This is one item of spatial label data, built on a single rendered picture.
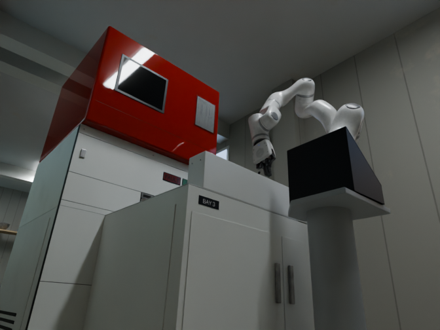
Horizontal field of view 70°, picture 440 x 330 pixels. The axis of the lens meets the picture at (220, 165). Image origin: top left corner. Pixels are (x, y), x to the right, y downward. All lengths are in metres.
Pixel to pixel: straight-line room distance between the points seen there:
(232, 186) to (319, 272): 0.42
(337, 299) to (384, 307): 1.75
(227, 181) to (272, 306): 0.47
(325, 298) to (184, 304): 0.46
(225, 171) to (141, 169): 0.65
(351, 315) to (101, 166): 1.19
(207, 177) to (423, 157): 2.16
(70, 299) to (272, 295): 0.80
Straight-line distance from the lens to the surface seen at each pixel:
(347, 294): 1.15
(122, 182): 1.63
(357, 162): 1.20
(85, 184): 1.55
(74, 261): 1.49
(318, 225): 1.19
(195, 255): 1.00
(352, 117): 1.54
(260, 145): 1.48
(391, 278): 2.86
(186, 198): 1.01
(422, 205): 2.85
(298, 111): 1.90
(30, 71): 4.11
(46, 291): 1.46
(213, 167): 1.12
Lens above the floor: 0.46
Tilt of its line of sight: 24 degrees up
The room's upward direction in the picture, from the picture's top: 3 degrees clockwise
